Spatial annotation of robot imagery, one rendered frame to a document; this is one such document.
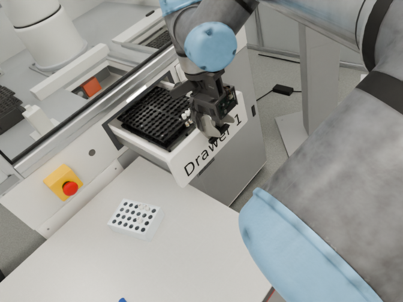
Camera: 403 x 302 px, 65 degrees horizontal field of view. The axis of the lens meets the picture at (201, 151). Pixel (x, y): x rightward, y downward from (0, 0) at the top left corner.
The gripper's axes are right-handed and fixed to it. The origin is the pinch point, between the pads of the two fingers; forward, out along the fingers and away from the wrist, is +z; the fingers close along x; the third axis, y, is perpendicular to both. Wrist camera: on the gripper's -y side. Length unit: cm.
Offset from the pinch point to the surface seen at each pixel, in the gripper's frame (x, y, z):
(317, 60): 87, -18, 36
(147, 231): -27.9, -2.2, 11.2
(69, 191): -33.7, -24.0, 2.7
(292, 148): 72, -25, 87
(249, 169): 39, -31, 75
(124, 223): -30.1, -9.6, 11.2
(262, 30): 165, -107, 73
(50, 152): -30.1, -31.1, -5.5
